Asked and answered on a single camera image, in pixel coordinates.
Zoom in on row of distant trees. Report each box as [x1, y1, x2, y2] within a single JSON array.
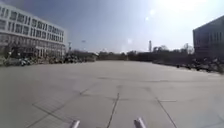
[[69, 43, 196, 63]]

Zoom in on distant tower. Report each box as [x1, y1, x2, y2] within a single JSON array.
[[148, 40, 153, 53]]

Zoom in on street lamp pole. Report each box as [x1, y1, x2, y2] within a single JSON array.
[[67, 40, 73, 53]]

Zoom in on robot's own part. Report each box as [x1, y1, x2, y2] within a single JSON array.
[[133, 117, 147, 128], [69, 119, 81, 128]]

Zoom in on row of parked bicycles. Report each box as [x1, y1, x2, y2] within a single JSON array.
[[0, 49, 98, 68]]

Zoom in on white building with window rows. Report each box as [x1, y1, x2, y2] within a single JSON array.
[[0, 3, 68, 59]]

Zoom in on grey paved plaza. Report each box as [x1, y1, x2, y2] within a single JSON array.
[[0, 59, 224, 128]]

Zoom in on dark grey building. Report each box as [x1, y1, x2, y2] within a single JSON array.
[[192, 15, 224, 62]]

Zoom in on row of parked scooters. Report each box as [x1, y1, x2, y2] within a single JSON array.
[[153, 57, 224, 74]]

